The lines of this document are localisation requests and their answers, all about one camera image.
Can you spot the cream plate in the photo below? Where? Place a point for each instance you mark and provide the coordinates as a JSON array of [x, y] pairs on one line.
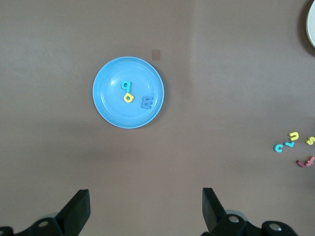
[[312, 24]]

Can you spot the teal foam letter c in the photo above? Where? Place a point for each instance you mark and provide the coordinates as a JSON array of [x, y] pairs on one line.
[[275, 148]]

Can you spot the blue foam letter m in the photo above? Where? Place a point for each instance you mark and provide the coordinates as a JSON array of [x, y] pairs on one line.
[[147, 102]]

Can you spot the blue plate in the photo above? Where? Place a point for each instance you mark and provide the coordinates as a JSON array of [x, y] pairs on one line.
[[108, 73]]

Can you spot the teal foam letter l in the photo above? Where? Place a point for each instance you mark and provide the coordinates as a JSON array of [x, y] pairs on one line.
[[288, 144]]

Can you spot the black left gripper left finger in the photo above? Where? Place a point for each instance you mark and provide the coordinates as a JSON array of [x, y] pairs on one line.
[[76, 211]]

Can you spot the yellow foam letter s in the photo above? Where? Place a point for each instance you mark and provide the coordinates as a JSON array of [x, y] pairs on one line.
[[310, 140]]

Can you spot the red foam letter f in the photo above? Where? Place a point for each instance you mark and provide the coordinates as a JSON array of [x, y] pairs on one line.
[[309, 161]]

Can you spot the teal foam letter q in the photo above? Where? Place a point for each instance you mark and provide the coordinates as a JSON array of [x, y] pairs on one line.
[[129, 88]]

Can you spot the yellow foam letter u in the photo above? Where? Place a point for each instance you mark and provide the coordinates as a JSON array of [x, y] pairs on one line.
[[297, 136]]

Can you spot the dark red foam letter l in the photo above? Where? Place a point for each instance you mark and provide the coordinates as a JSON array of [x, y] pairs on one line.
[[300, 163]]

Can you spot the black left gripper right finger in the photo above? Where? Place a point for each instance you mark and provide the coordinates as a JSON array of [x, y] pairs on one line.
[[214, 214]]

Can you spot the yellow foam letter d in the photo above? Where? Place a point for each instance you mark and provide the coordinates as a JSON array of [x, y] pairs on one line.
[[132, 97]]

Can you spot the brown tape patch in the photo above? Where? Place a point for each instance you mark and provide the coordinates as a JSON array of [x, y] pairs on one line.
[[156, 55]]

